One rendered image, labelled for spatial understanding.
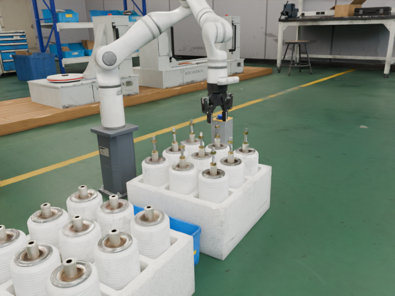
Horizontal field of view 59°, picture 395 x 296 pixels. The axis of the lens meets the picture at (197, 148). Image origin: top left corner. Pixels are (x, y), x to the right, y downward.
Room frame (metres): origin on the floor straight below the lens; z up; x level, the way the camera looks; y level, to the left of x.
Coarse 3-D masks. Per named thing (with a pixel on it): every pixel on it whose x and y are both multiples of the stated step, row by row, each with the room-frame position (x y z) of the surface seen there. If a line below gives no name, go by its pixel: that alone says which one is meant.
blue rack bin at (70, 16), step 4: (44, 12) 5.93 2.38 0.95; (48, 12) 5.85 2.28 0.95; (64, 12) 6.21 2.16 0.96; (68, 12) 6.13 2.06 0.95; (72, 12) 6.05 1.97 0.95; (44, 16) 5.95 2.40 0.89; (48, 16) 5.86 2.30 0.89; (56, 16) 5.71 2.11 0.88; (60, 16) 5.70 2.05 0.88; (64, 16) 5.75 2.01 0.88; (68, 16) 5.80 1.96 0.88; (72, 16) 5.86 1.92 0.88; (76, 16) 5.91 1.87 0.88; (44, 20) 5.96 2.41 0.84; (48, 20) 5.88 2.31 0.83; (60, 20) 5.69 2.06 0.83; (64, 20) 5.74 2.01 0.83; (68, 20) 5.80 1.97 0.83; (72, 20) 5.85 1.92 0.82; (76, 20) 5.91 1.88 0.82
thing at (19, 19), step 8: (0, 0) 6.48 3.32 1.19; (8, 0) 6.58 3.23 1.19; (16, 0) 6.68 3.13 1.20; (24, 0) 6.79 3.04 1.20; (0, 8) 6.45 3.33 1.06; (8, 8) 6.56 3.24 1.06; (16, 8) 6.66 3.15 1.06; (24, 8) 6.77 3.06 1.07; (0, 16) 6.45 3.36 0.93; (8, 16) 6.54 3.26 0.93; (16, 16) 6.64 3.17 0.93; (24, 16) 6.75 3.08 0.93; (8, 24) 6.52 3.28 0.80; (16, 24) 6.63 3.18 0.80; (24, 24) 6.73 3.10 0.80; (32, 24) 6.85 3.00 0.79; (32, 32) 6.82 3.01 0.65; (32, 40) 6.80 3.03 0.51; (32, 48) 6.78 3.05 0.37
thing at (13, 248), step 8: (16, 240) 0.67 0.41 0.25; (24, 240) 0.68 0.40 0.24; (0, 248) 0.64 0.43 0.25; (8, 248) 0.64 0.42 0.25; (16, 248) 0.65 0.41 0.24; (0, 256) 0.63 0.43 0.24; (8, 256) 0.64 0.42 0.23; (0, 264) 0.63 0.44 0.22; (8, 264) 0.63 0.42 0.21; (0, 272) 0.63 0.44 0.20; (8, 272) 0.63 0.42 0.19; (0, 280) 0.63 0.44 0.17; (8, 280) 0.63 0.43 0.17
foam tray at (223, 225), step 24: (264, 168) 1.21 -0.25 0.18; (144, 192) 1.07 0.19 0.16; (168, 192) 1.03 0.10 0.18; (192, 192) 1.02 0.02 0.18; (240, 192) 1.01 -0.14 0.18; (264, 192) 1.17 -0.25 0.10; (192, 216) 0.96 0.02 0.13; (216, 216) 0.91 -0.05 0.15; (240, 216) 1.00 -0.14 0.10; (216, 240) 0.91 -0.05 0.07
